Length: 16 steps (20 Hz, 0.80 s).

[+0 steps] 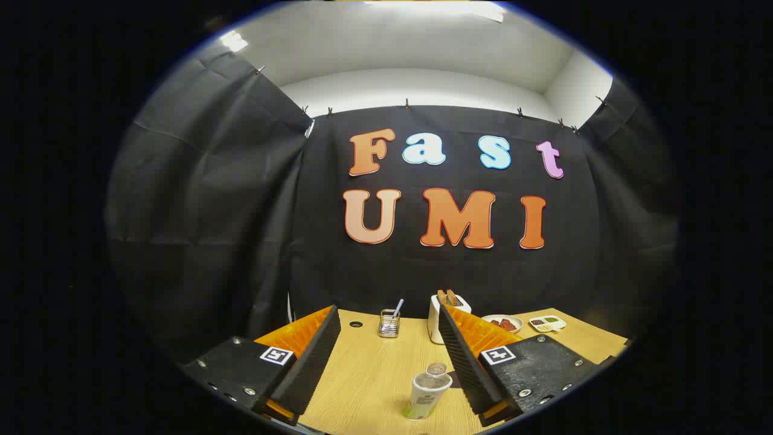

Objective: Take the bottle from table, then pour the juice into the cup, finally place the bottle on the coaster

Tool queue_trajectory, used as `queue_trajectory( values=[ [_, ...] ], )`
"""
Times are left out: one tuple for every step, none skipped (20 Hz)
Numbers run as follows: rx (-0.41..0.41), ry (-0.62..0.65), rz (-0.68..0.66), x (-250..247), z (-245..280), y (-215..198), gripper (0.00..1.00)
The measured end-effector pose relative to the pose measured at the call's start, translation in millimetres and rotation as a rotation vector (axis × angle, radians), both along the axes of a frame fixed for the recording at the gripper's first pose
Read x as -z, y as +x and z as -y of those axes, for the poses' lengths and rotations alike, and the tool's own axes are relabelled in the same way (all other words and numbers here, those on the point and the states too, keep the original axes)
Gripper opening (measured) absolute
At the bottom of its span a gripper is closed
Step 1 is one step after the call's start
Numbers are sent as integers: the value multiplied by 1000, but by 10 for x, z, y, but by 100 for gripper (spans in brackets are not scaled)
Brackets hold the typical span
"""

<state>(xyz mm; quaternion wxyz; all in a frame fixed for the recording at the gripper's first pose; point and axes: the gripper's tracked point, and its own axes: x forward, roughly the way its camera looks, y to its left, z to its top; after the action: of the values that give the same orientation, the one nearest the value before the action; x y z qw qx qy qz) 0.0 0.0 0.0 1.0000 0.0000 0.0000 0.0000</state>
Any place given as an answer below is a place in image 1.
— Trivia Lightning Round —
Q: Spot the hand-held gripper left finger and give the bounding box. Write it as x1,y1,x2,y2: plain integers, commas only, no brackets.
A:
179,305,342,427

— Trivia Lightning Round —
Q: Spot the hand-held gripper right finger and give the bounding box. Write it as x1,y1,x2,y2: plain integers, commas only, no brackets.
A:
438,304,617,428

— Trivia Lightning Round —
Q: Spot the clear bottle with white label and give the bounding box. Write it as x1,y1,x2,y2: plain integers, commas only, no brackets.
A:
403,362,453,421

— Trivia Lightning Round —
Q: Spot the white round plate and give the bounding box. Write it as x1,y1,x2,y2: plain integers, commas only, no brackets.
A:
481,314,524,334

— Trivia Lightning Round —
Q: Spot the wooden table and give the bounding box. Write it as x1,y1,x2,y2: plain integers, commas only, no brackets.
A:
254,307,629,435

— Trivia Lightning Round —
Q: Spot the white divided dish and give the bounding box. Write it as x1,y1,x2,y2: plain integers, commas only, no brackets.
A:
529,315,567,333

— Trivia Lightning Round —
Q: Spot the black backdrop cloth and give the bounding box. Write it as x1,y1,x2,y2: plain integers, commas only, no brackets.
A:
106,45,680,363

